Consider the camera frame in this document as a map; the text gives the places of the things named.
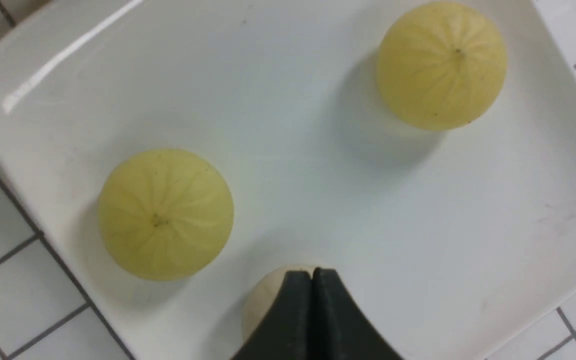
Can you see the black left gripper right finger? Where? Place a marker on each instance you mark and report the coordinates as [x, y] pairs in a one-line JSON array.
[[339, 329]]

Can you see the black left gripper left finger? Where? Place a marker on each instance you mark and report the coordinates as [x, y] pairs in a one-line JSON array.
[[283, 332]]

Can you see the beige steamed bun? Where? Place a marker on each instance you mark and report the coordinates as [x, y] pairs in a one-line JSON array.
[[263, 294]]

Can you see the yellow steamed bun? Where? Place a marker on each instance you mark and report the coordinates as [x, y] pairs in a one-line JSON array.
[[164, 214], [441, 66]]

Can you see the white square plate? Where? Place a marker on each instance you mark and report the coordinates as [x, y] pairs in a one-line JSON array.
[[293, 175]]

